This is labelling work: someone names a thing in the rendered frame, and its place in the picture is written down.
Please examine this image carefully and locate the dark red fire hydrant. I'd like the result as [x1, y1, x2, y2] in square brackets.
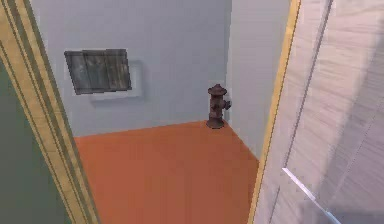
[205, 83, 232, 130]

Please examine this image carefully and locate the pale wooden room door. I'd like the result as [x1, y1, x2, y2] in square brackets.
[247, 0, 384, 224]

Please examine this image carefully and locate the dark grey framed wall picture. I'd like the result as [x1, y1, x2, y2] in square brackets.
[63, 48, 133, 96]

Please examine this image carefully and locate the silver door handle bar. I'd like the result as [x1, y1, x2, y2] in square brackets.
[281, 167, 342, 224]

